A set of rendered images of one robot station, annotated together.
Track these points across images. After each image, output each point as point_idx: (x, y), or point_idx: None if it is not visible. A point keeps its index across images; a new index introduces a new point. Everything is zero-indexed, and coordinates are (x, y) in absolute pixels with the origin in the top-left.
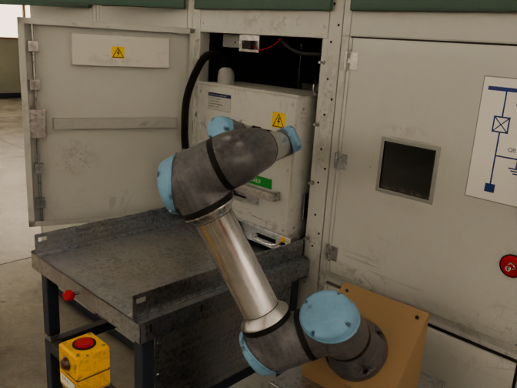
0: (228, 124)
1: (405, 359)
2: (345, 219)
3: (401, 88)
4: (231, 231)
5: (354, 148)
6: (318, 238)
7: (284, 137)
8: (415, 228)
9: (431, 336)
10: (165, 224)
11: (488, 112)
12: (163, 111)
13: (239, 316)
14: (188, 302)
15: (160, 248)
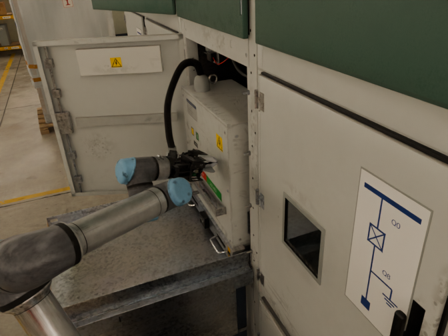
0: (125, 170)
1: None
2: (266, 254)
3: (294, 147)
4: (36, 325)
5: (267, 191)
6: (256, 256)
7: (148, 202)
8: (309, 298)
9: None
10: None
11: (364, 214)
12: None
13: (173, 317)
14: (107, 314)
15: (140, 235)
